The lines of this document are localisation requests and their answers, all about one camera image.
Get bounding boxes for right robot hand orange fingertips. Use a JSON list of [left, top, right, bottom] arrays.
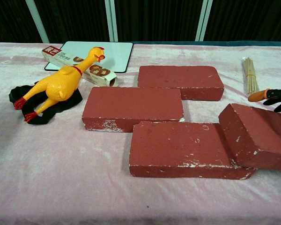
[[248, 88, 281, 113]]

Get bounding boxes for red brick with stepped groove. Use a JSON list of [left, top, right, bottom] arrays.
[[218, 103, 281, 172]]

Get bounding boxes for red brick with clean face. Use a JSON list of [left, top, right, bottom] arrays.
[[137, 65, 225, 102]]

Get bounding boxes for red brick heavily chipped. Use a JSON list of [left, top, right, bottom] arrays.
[[128, 121, 257, 180]]

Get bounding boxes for red brick with worn corner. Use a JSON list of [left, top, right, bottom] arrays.
[[81, 86, 185, 133]]

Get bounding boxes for bundle of wooden sticks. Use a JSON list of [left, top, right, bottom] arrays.
[[241, 56, 260, 95]]

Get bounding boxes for black cloth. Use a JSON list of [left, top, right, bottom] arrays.
[[9, 81, 83, 126]]

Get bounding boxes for yellow rubber chicken toy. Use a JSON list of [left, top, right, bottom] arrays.
[[14, 46, 106, 123]]

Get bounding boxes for white red snack box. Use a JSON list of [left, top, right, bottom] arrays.
[[41, 45, 119, 87]]

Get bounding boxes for pink fleece table cover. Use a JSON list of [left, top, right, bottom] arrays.
[[0, 42, 281, 225]]

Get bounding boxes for white board with black frame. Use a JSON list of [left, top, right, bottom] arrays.
[[44, 41, 134, 73]]

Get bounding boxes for slanted white frame pole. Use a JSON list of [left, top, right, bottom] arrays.
[[25, 0, 50, 44]]

